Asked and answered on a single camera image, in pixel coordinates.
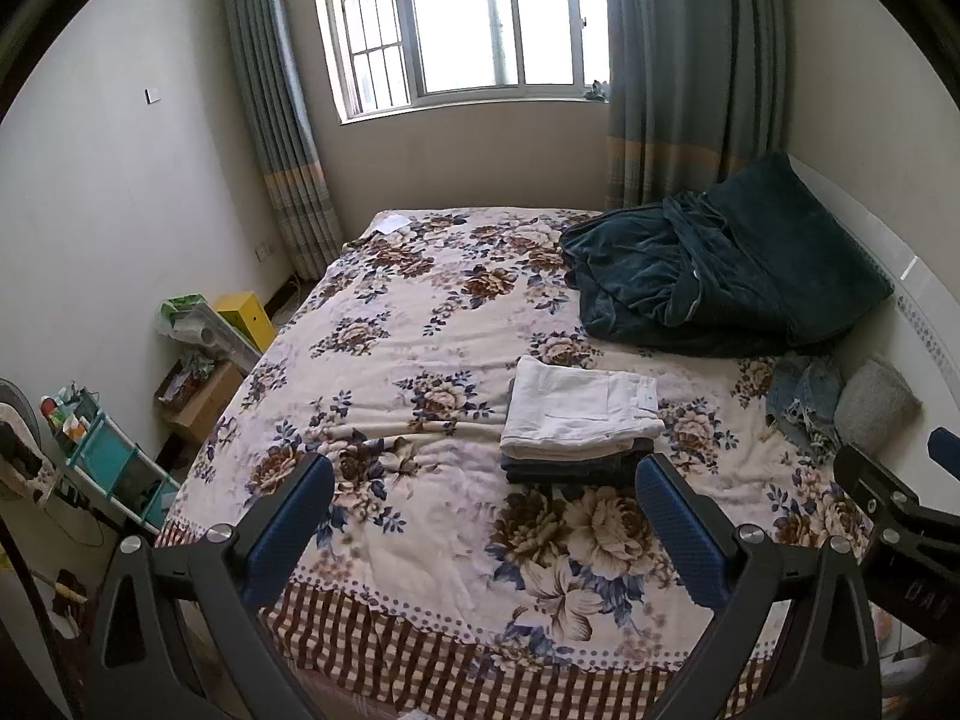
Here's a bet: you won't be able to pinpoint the grey pillow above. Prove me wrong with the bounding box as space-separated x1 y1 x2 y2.
835 356 921 455

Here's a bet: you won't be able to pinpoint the left grey striped curtain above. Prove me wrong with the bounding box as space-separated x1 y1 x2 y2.
224 0 343 281

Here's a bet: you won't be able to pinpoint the white headboard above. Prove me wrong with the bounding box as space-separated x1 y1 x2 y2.
791 158 958 514

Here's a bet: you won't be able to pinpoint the window with metal bars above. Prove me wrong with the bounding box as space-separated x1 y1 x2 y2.
316 0 608 121

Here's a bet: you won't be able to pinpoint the white plastic bag bundle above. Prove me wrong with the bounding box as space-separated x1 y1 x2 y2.
156 294 262 374

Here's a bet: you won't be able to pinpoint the floral bed blanket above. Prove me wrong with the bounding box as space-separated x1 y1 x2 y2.
160 208 867 718

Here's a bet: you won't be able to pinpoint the light blue denim shorts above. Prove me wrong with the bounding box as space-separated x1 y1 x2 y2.
765 353 843 466

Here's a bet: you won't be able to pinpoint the dark teal crumpled blanket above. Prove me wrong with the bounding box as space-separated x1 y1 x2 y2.
560 153 892 358

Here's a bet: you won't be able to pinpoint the grey striped curtain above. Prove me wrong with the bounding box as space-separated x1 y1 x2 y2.
224 0 343 281
607 0 788 208

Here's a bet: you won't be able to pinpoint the cardboard box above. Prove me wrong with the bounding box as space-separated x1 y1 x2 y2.
155 361 242 445

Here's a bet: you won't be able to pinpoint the right grey striped curtain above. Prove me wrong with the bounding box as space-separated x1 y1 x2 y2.
607 0 788 208

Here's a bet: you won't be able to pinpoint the teal storage cart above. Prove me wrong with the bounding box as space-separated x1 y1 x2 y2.
39 385 181 535

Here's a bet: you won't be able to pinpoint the folded dark blue pants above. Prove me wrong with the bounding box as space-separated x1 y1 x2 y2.
501 439 656 486

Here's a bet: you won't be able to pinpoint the yellow box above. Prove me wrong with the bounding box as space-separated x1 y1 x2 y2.
213 291 277 353

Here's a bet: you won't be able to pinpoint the white pants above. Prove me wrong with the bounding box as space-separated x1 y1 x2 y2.
500 356 665 463

